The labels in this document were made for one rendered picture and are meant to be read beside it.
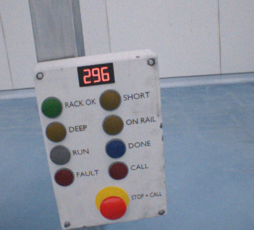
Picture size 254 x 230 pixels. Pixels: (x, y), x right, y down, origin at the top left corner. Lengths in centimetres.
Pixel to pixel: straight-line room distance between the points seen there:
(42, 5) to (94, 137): 20
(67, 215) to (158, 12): 357
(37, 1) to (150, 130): 24
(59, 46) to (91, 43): 359
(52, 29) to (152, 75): 16
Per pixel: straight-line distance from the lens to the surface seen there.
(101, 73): 51
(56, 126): 53
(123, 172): 56
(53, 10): 56
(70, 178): 56
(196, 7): 408
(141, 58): 51
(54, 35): 56
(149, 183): 58
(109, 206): 56
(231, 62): 424
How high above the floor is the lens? 120
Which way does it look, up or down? 19 degrees down
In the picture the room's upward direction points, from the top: 6 degrees counter-clockwise
